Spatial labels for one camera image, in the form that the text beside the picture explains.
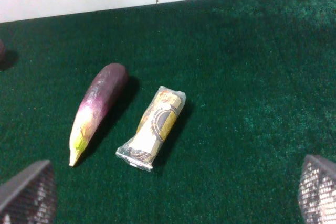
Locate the dark purple round fruit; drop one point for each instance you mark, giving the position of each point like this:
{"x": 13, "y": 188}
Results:
{"x": 2, "y": 51}

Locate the snack packet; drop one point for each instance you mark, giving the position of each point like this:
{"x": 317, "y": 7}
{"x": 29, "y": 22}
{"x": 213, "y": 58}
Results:
{"x": 156, "y": 123}

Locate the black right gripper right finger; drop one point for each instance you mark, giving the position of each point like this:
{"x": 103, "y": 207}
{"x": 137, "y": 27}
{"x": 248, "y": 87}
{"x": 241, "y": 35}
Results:
{"x": 316, "y": 193}

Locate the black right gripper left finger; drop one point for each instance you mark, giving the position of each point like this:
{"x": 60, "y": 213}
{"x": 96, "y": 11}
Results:
{"x": 30, "y": 196}

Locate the purple toy eggplant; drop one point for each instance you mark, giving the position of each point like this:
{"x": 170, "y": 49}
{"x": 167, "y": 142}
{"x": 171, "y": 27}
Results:
{"x": 101, "y": 95}

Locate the green felt table cover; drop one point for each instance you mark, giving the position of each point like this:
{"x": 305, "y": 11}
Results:
{"x": 259, "y": 79}

